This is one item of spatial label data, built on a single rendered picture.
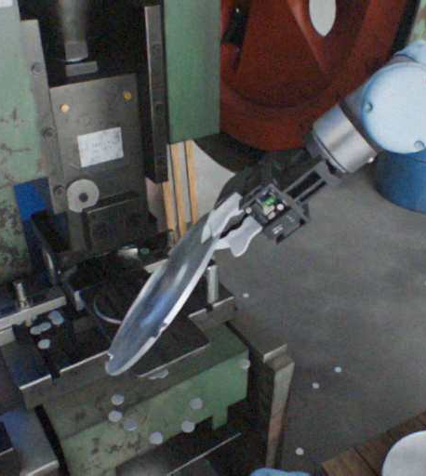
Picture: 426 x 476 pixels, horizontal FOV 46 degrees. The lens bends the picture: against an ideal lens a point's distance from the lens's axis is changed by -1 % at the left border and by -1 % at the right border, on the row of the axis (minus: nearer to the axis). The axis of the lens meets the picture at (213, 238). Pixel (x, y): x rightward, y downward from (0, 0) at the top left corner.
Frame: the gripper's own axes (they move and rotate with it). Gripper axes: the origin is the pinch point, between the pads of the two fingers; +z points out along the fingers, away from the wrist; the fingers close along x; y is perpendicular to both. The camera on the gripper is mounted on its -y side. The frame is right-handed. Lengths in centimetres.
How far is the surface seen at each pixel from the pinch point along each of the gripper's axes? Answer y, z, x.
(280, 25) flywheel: -37.7, -21.3, -8.4
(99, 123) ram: -14.3, 5.6, -20.6
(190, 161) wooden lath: -130, 48, 20
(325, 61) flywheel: -28.3, -23.7, -0.4
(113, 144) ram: -15.4, 7.3, -16.8
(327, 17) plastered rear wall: -217, -23, 34
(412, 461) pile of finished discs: -8, 13, 73
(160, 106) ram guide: -16.2, -2.5, -15.6
